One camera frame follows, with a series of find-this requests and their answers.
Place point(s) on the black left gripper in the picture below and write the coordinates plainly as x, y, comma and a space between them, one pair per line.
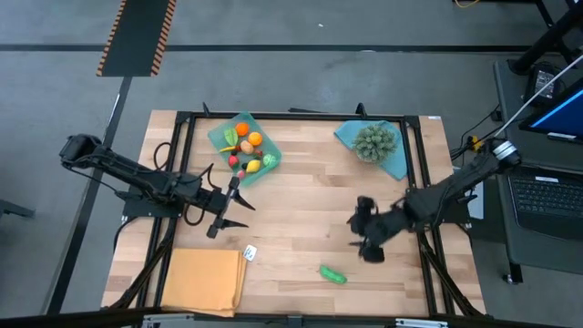
218, 202

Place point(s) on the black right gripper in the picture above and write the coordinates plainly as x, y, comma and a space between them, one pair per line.
378, 223

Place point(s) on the pink toy raspberry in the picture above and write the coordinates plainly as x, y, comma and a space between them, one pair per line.
241, 174

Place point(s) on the yellow toy lemon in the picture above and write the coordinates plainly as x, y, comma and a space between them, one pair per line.
253, 166

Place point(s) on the round green toy fruit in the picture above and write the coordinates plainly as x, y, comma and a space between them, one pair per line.
269, 160

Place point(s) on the yellow toy pepper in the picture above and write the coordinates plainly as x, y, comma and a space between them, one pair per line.
227, 149

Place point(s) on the tan toy potato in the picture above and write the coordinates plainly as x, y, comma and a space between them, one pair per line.
247, 147

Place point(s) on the smooth orange toy orange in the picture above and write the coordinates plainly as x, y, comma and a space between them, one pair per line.
255, 138

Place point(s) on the green toy starfruit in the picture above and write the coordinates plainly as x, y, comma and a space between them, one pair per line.
231, 136

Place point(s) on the textured orange toy tangerine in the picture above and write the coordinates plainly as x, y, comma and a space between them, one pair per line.
242, 129

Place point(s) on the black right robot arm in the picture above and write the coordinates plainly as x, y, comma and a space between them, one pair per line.
455, 187

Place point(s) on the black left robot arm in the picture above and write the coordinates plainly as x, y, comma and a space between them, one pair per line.
136, 177

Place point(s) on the white paper tag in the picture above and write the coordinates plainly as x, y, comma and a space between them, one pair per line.
250, 253

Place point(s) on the green toy pea pod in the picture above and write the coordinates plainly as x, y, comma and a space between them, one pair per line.
332, 274

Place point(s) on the teal translucent plastic container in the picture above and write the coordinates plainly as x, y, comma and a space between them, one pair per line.
271, 146

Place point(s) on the folded yellow cloth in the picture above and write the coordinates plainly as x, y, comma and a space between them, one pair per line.
202, 281

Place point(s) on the black rig crossbar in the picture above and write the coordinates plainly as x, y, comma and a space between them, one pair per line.
346, 322

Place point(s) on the green plant in white pot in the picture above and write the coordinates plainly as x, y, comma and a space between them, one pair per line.
374, 142

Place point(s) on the light blue cloth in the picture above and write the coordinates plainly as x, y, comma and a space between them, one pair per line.
346, 134

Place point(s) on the open black laptop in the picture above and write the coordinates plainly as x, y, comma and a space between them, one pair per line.
546, 205

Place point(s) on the hazard striped black floor mat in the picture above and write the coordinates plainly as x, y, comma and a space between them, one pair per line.
136, 36

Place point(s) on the dark metal furniture leg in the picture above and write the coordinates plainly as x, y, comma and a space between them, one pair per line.
13, 208

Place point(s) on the thin white rod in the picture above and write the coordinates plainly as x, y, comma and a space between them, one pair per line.
537, 97

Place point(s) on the black power adapter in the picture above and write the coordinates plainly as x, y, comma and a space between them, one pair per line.
542, 84

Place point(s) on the monitor with blue screen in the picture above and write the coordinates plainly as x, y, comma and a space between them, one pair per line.
565, 114

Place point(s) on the black stand leg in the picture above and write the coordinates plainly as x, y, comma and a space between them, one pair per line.
546, 41

